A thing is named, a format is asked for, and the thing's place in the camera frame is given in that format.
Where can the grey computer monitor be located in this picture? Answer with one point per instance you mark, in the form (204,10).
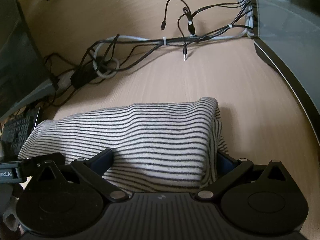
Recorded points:
(15,55)

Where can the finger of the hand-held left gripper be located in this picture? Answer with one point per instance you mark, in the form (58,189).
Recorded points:
(30,165)

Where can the computer tower case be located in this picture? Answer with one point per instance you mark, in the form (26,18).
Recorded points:
(282,17)

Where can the black power adapter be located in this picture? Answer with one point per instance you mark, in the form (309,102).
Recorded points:
(83,76)

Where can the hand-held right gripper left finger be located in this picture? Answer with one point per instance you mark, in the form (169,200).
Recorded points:
(103,159)

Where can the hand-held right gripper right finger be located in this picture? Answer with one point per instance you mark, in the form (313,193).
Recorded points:
(225,163)

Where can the black keyboard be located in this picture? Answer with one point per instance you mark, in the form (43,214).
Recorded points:
(17,130)

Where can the striped shirt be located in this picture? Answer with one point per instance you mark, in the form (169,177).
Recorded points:
(140,140)

